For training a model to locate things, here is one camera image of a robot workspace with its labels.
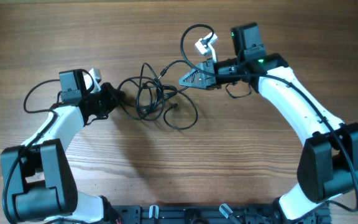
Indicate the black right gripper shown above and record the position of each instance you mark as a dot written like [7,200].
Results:
[212,73]

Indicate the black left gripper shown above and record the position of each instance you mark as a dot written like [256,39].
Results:
[108,98]

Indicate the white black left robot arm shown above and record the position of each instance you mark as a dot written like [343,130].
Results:
[38,182]

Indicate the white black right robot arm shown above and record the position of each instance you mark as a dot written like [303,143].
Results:
[328,164]

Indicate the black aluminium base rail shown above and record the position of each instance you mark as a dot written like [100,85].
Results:
[247,214]

